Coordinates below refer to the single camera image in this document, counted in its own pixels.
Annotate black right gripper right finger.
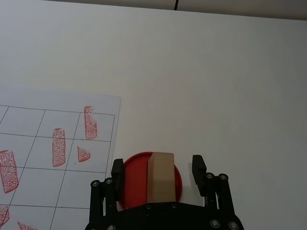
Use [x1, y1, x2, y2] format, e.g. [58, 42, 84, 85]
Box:
[191, 155, 238, 220]

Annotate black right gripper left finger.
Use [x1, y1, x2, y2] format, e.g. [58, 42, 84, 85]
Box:
[85, 158, 124, 230]

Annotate round red ink pad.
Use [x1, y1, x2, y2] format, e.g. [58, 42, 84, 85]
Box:
[117, 151, 184, 211]

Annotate rectangular wooden stamp block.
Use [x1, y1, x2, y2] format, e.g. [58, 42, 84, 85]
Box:
[146, 152, 177, 205]

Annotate white gridded paper, red stamps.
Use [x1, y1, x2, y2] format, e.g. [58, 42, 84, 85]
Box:
[0, 90, 122, 230]

